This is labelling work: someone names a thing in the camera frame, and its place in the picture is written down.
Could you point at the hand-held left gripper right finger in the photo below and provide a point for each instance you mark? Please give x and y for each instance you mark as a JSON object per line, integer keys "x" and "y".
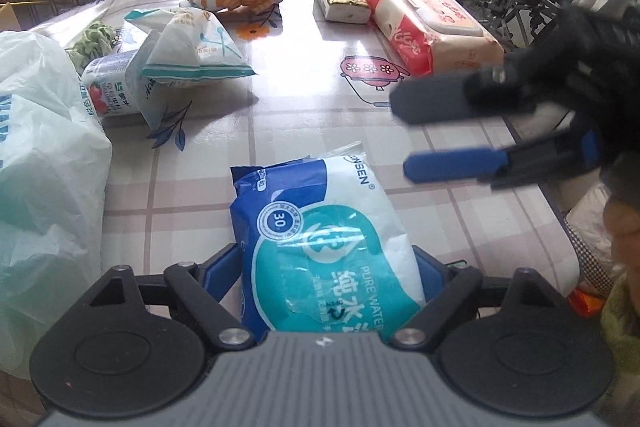
{"x": 429, "y": 279}

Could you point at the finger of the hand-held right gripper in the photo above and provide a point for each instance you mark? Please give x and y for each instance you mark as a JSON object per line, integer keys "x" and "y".
{"x": 450, "y": 164}
{"x": 435, "y": 99}

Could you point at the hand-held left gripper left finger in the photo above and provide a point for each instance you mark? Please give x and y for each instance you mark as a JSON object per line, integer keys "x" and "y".
{"x": 222, "y": 272}

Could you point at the blue wet wipes pack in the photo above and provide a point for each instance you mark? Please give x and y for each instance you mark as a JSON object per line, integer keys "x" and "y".
{"x": 320, "y": 217}

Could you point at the white yogurt cup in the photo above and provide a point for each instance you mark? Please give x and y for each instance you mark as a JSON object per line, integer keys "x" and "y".
{"x": 107, "y": 87}

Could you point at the red wet wipes pack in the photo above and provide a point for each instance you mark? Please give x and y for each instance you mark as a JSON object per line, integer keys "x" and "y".
{"x": 425, "y": 27}

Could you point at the yellow tissue pack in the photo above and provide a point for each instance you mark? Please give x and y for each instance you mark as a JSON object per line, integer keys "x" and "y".
{"x": 340, "y": 2}

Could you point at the orange packet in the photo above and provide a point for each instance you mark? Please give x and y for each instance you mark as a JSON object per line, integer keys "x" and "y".
{"x": 587, "y": 303}

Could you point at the white flat packet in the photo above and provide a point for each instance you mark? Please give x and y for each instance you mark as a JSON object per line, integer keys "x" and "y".
{"x": 155, "y": 104}

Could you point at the white plastic bag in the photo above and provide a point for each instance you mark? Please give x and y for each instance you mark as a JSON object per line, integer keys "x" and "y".
{"x": 45, "y": 187}

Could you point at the yellow green fuzzy cloth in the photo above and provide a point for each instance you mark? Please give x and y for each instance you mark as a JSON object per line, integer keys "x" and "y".
{"x": 622, "y": 337}

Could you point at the white teal striped packet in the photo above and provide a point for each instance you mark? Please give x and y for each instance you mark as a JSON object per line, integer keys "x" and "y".
{"x": 195, "y": 42}

